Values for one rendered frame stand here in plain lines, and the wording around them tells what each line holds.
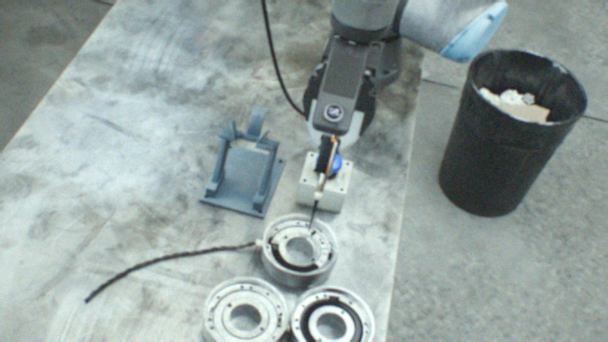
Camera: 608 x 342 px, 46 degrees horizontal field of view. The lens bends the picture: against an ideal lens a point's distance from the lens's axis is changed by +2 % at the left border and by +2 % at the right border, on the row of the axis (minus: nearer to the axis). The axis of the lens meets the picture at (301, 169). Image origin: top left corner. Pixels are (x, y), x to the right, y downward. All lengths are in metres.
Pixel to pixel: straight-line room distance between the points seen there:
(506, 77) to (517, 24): 0.96
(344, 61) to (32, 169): 0.50
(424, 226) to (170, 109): 1.17
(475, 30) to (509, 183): 1.06
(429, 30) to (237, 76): 0.34
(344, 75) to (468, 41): 0.36
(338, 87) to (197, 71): 0.48
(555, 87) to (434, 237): 0.57
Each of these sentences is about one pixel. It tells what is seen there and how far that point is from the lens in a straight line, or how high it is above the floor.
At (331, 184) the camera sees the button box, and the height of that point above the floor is 0.85.
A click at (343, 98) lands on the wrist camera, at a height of 1.07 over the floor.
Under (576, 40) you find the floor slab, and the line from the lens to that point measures 3.25.
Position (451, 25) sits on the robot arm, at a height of 0.99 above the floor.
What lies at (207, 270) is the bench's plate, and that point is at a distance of 0.97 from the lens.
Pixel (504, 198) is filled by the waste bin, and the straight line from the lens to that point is 2.22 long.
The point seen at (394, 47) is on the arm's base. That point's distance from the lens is 1.28.
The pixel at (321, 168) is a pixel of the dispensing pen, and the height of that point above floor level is 0.92.
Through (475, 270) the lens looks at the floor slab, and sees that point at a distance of 2.13.
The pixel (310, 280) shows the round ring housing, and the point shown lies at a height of 0.83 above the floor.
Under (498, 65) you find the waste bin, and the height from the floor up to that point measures 0.38.
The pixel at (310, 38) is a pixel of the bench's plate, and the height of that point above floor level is 0.80.
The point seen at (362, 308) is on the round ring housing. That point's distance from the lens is 0.92.
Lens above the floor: 1.59
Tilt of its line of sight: 45 degrees down
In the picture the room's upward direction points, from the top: 11 degrees clockwise
